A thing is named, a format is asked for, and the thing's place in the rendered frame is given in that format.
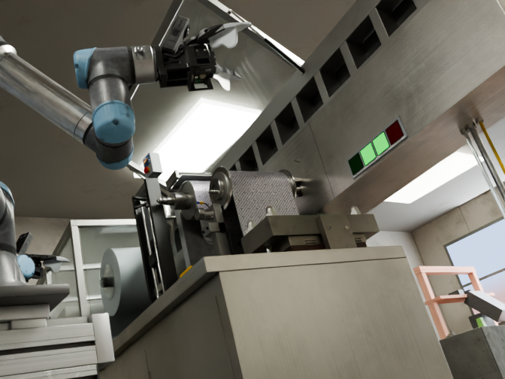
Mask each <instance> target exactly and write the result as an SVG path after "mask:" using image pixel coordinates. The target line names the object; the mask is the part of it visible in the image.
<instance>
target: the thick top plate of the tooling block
mask: <svg viewBox="0 0 505 379"><path fill-rule="evenodd" d="M318 216H319V215H270V216H266V218H264V219H263V220H262V221H261V222H260V223H259V224H257V225H256V226H255V227H254V228H253V229H251V230H250V231H249V232H248V233H247V234H246V235H245V236H243V237H242V239H241V243H242V246H243V251H244V254H250V253H266V250H265V247H267V246H270V245H272V246H273V248H274V247H275V246H276V245H278V244H279V243H280V242H281V241H283V240H284V239H285V238H287V237H288V236H305V235H322V234H321V232H320V229H319V225H318V223H317V220H316V218H317V217H318ZM346 217H347V219H348V221H349V225H350V228H351V230H352V233H353V234H363V233H364V236H365V239H366V240H367V239H369V238H370V237H372V236H373V235H375V234H376V233H378V232H379V231H380V230H379V227H378V225H377V223H376V219H375V216H374V215H373V214H346Z"/></svg>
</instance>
